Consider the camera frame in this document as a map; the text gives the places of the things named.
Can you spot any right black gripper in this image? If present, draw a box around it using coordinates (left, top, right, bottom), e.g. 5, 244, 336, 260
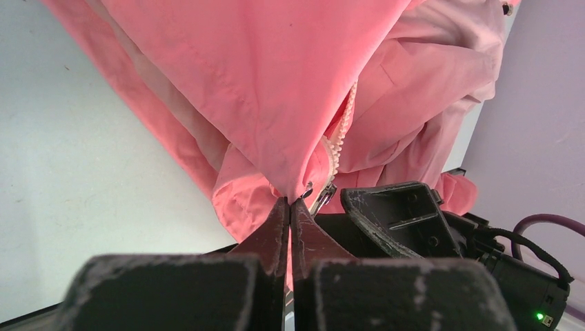
315, 181, 571, 330

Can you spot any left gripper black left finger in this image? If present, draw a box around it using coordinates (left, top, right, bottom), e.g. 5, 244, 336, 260
54, 198, 290, 330

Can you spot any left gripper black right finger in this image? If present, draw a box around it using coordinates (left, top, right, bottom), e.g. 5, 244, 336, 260
290, 200, 516, 330

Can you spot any pink zip-up hooded jacket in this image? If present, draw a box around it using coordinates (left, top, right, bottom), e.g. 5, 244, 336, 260
46, 1, 506, 241

